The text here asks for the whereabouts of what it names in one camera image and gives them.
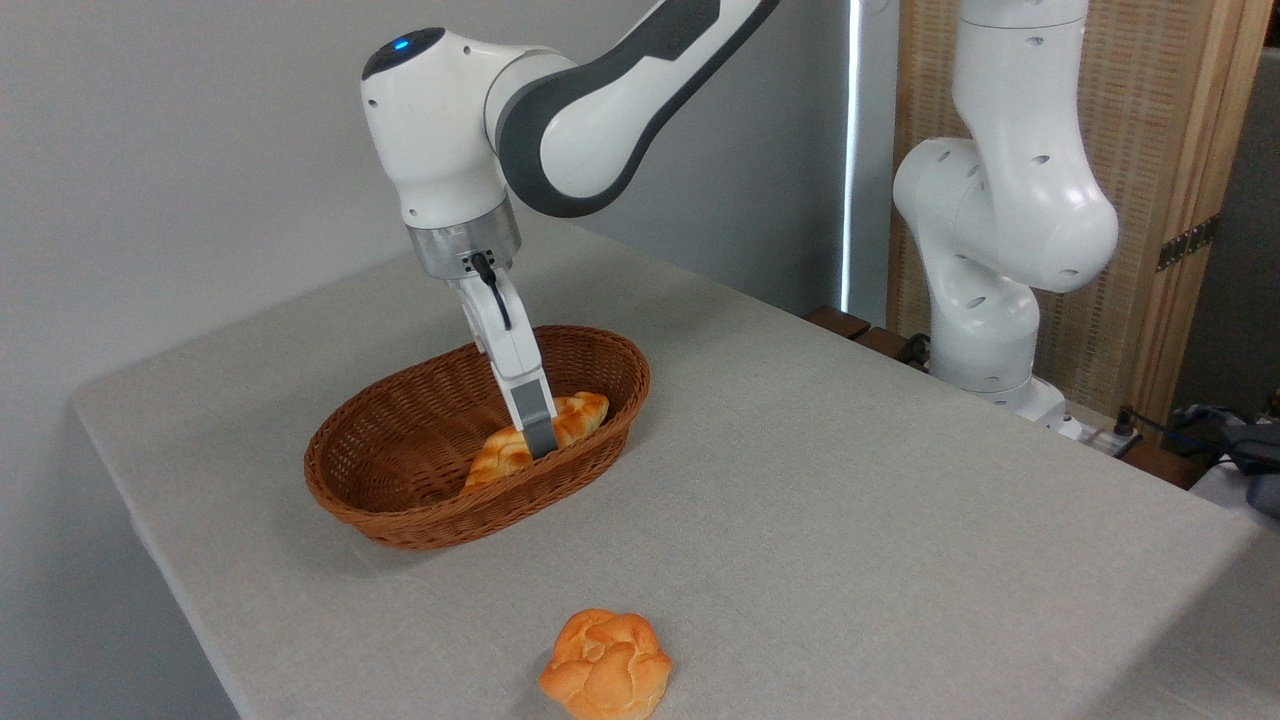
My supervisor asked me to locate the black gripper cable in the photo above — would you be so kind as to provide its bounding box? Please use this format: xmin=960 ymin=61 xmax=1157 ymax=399
xmin=470 ymin=252 xmax=514 ymax=333

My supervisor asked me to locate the metal screen hinge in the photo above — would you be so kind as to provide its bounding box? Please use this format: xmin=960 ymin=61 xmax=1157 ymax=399
xmin=1156 ymin=213 xmax=1221 ymax=274

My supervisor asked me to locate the round knotted bread bun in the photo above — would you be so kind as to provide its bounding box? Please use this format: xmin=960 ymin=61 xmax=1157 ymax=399
xmin=539 ymin=609 xmax=673 ymax=720

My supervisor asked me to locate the wooden woven folding screen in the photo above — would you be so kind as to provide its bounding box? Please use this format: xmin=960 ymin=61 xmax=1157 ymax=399
xmin=887 ymin=0 xmax=1277 ymax=431

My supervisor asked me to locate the bright window strip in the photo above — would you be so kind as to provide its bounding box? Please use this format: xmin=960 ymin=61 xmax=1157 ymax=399
xmin=842 ymin=0 xmax=864 ymax=314

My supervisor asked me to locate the long braided bread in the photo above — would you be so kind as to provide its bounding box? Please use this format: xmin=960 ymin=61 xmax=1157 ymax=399
xmin=460 ymin=391 xmax=611 ymax=498

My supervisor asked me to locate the black power cable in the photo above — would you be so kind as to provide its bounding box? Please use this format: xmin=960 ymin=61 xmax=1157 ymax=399
xmin=1110 ymin=405 xmax=1201 ymax=461

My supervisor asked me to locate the dark wooden base platform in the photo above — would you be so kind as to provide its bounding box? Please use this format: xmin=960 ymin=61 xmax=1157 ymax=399
xmin=804 ymin=304 xmax=1213 ymax=492

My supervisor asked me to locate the dark grey-blue bag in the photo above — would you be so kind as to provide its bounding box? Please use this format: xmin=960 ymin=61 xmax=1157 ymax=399
xmin=1165 ymin=402 xmax=1280 ymax=519

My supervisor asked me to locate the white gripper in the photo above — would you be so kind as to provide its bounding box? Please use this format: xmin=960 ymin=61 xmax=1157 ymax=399
xmin=446 ymin=268 xmax=560 ymax=462

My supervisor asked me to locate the grey tablecloth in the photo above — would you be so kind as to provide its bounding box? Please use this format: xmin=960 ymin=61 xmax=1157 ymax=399
xmin=70 ymin=215 xmax=1280 ymax=720

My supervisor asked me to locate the brown wicker basket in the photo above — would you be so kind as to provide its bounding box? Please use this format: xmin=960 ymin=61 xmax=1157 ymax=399
xmin=303 ymin=325 xmax=652 ymax=552

